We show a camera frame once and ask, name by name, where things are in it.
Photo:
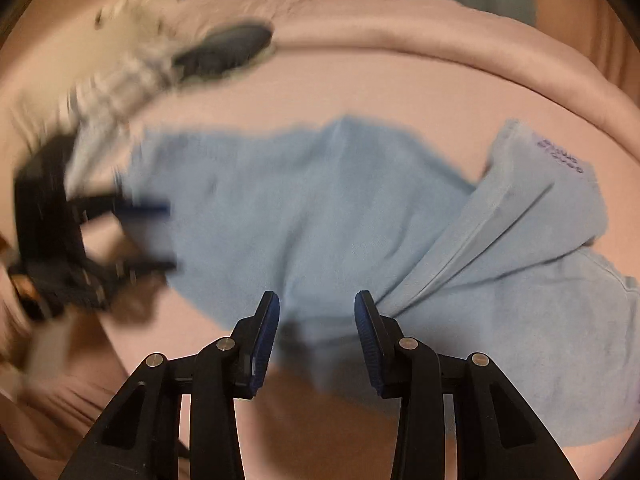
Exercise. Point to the pink duvet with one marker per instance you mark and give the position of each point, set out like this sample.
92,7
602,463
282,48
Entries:
450,25

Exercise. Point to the dark oval object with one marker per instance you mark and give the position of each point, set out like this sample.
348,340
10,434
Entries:
225,50

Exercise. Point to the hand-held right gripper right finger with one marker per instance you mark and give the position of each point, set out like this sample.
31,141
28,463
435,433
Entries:
365,341

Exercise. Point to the pink bed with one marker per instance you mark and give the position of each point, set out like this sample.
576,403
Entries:
350,90

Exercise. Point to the peach curtain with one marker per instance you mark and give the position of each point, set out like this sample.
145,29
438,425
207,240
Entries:
595,45

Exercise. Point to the white checked cloth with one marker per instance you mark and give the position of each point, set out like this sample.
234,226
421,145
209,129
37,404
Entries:
132,72

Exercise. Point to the light blue denim pants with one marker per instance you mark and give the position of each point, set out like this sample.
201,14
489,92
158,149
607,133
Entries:
325,210

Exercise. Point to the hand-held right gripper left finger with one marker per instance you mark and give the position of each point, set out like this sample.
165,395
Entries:
262,341

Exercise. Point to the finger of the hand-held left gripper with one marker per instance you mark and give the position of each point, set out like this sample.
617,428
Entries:
135,207
140,266

